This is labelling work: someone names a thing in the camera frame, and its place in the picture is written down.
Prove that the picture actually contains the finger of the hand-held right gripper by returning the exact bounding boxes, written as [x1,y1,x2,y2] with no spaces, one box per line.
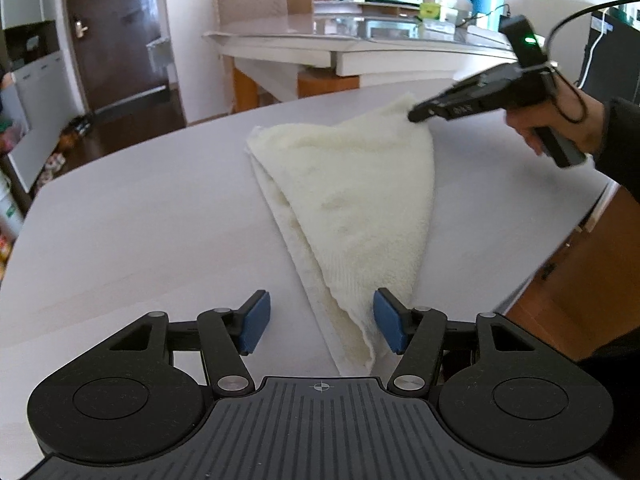
[407,87,453,124]

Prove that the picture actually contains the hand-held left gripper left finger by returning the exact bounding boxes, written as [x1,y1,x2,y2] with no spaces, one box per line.
[107,289,272,396]

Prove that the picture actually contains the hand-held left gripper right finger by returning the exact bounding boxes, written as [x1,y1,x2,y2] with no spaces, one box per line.
[373,287,538,397]

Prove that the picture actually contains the cream terry towel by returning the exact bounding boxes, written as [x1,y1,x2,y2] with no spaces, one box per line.
[244,92,436,377]

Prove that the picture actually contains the person's right forearm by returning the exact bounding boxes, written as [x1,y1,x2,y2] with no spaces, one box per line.
[594,96,640,192]

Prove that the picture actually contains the person's right hand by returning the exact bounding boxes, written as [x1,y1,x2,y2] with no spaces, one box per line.
[502,89,608,159]

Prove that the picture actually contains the orange wooden stool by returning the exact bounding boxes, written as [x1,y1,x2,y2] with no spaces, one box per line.
[297,72,361,99]

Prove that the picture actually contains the black computer case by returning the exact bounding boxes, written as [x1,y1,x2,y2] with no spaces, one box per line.
[581,9,640,107]

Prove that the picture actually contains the glass-topped dining table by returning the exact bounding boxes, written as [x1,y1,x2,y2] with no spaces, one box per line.
[202,2,522,112]

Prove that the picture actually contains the beige woven chair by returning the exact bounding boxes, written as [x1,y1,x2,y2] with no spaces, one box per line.
[210,0,289,27]

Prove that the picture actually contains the dark shoes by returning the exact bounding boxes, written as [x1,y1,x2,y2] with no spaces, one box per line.
[69,114,97,137]

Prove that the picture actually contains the white plastic bucket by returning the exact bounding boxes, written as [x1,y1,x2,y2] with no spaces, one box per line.
[0,171,26,239]

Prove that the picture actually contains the white cabinet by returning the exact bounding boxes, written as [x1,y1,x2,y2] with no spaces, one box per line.
[0,0,87,195]

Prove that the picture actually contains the dark wooden door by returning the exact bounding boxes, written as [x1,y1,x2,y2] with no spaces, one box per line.
[61,0,174,114]

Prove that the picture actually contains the white cable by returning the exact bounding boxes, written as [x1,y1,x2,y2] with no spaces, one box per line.
[579,7,609,89]

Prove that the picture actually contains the black cable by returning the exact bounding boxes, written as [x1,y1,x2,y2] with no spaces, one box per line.
[544,0,640,125]

